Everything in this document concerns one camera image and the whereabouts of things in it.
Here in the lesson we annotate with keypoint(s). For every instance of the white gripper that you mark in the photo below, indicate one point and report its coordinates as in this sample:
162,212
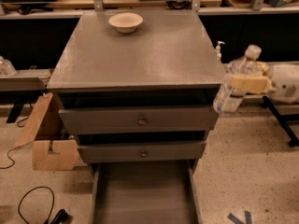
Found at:
284,82

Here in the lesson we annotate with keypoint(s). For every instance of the clear plastic bottle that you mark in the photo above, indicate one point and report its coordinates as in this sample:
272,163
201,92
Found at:
228,99

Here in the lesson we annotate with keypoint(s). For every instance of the white pump dispenser bottle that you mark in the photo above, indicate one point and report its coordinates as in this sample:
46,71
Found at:
218,49

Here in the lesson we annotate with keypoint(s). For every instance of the grey top drawer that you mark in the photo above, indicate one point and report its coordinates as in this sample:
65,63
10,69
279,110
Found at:
138,119

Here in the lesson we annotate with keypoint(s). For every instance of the grey drawer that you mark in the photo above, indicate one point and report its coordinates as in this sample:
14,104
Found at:
148,192
138,119
158,151

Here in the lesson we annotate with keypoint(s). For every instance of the grey middle drawer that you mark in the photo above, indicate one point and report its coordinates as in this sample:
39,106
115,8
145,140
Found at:
158,151

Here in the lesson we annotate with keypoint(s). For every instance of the grey drawer cabinet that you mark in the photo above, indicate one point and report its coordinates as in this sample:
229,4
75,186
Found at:
167,61

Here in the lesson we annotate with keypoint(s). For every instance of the grey bottom drawer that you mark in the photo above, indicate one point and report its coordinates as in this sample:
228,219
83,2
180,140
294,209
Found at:
148,192

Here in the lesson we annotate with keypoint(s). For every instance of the black metal stand leg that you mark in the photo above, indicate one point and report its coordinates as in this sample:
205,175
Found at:
283,121

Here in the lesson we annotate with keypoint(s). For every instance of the white bowl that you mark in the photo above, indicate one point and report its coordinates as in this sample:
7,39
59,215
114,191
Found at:
125,22

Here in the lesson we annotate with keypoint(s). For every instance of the notched wooden block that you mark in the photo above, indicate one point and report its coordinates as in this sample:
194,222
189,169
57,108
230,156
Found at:
57,155

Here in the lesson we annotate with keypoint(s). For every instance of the clear plastic container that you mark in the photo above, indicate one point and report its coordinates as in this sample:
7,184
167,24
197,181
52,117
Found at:
6,68

